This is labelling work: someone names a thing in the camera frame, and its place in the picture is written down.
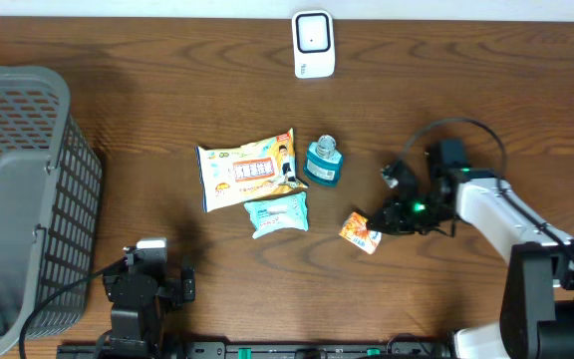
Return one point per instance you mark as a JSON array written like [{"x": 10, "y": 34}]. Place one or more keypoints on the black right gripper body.
[{"x": 416, "y": 212}]

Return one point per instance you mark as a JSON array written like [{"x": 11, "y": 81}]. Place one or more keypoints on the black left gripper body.
[{"x": 170, "y": 295}]

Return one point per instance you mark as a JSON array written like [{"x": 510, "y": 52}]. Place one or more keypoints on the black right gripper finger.
[
  {"x": 367, "y": 214},
  {"x": 379, "y": 226}
]

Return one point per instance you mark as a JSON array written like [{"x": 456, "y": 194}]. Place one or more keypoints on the small orange snack packet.
[{"x": 355, "y": 230}]

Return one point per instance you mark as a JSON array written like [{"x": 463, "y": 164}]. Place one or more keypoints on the teal mouthwash bottle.
[{"x": 323, "y": 161}]

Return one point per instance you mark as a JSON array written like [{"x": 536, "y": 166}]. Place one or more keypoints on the small teal wipes pack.
[{"x": 286, "y": 212}]

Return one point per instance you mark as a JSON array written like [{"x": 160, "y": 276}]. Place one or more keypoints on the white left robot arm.
[{"x": 138, "y": 330}]

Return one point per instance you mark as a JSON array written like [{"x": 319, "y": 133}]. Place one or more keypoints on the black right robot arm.
[{"x": 537, "y": 311}]

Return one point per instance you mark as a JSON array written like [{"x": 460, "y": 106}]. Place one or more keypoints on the white barcode scanner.
[{"x": 313, "y": 44}]

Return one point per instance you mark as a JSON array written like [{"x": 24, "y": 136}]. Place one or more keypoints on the grey plastic mesh basket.
[{"x": 50, "y": 193}]

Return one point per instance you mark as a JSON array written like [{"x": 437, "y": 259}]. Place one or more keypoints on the black mounting rail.
[{"x": 405, "y": 348}]

